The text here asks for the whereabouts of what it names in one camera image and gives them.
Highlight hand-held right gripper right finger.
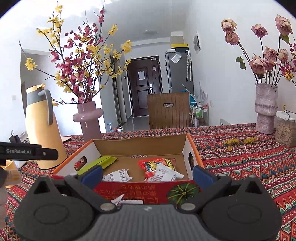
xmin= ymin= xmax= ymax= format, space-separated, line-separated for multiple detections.
xmin=179 ymin=165 xmax=266 ymax=214

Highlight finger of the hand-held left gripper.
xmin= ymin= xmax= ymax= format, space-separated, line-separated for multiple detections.
xmin=41 ymin=146 xmax=59 ymax=161

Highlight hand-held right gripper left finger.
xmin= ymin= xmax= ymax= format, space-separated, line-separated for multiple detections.
xmin=30 ymin=165 xmax=118 ymax=213

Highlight long green snack packet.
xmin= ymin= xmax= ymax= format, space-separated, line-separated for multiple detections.
xmin=77 ymin=156 xmax=118 ymax=175

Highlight white snack packet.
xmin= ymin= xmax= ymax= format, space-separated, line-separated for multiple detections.
xmin=102 ymin=169 xmax=132 ymax=182
xmin=154 ymin=163 xmax=184 ymax=182
xmin=110 ymin=194 xmax=144 ymax=206

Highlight red cardboard box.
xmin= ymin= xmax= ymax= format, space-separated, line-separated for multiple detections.
xmin=51 ymin=133 xmax=205 ymax=205

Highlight red snack packet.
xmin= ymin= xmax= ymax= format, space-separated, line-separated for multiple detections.
xmin=138 ymin=158 xmax=176 ymax=182

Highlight yellow thermos jug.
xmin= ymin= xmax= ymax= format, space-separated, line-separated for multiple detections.
xmin=25 ymin=83 xmax=67 ymax=169

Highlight yellow mug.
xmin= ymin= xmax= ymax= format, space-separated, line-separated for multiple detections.
xmin=5 ymin=160 xmax=23 ymax=189

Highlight pink glass vase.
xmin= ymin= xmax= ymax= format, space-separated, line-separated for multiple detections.
xmin=73 ymin=101 xmax=104 ymax=143

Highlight fallen yellow blossoms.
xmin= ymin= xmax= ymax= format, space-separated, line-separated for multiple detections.
xmin=223 ymin=137 xmax=258 ymax=151

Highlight small storage rack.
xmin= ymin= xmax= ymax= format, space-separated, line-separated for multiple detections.
xmin=190 ymin=104 xmax=209 ymax=127

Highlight brown wooden chair back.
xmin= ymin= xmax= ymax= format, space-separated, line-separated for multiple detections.
xmin=146 ymin=92 xmax=190 ymax=130

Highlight textured pink ceramic vase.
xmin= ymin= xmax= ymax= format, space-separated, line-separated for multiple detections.
xmin=254 ymin=83 xmax=278 ymax=135

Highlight clear jar with white lid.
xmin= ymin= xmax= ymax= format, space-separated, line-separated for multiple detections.
xmin=275 ymin=111 xmax=296 ymax=147

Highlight pink and yellow blossom branches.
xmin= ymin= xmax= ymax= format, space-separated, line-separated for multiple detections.
xmin=18 ymin=1 xmax=133 ymax=107

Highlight dark entrance door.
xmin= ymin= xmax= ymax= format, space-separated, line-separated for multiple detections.
xmin=126 ymin=56 xmax=162 ymax=117

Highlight grey refrigerator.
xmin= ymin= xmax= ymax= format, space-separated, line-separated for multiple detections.
xmin=165 ymin=50 xmax=195 ymax=94

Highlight white folded umbrella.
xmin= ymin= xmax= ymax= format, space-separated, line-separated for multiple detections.
xmin=185 ymin=49 xmax=193 ymax=81

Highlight dried pink roses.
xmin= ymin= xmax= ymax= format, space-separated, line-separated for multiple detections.
xmin=220 ymin=14 xmax=294 ymax=85

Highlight red berry and yellow branches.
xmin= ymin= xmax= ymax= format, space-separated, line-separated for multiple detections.
xmin=280 ymin=37 xmax=296 ymax=88

